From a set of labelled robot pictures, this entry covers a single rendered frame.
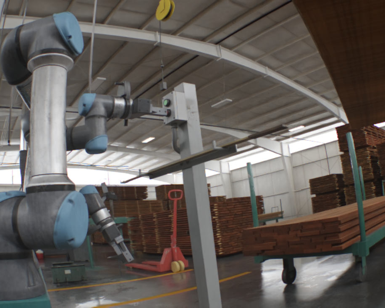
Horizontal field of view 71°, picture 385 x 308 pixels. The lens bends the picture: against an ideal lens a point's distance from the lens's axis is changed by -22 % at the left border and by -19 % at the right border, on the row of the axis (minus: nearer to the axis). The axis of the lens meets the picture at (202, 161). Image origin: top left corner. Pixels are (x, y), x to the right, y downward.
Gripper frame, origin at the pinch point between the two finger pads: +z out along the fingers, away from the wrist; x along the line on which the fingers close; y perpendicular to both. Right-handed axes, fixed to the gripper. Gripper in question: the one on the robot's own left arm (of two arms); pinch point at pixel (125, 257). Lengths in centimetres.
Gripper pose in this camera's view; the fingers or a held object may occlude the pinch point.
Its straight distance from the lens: 126.8
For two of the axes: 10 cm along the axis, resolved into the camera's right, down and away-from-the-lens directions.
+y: 7.7, -4.1, 5.0
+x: -3.8, 3.3, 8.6
